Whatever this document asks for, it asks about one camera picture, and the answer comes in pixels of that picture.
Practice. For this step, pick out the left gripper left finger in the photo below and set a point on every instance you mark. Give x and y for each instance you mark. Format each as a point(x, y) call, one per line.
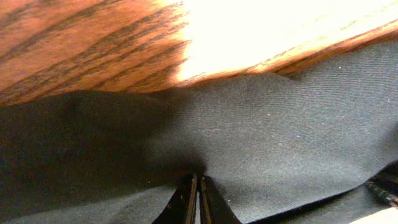
point(181, 207)

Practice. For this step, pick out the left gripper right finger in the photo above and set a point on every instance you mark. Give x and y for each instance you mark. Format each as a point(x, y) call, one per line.
point(213, 207)

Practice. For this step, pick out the black t-shirt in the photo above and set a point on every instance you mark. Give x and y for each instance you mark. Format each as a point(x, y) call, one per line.
point(271, 144)

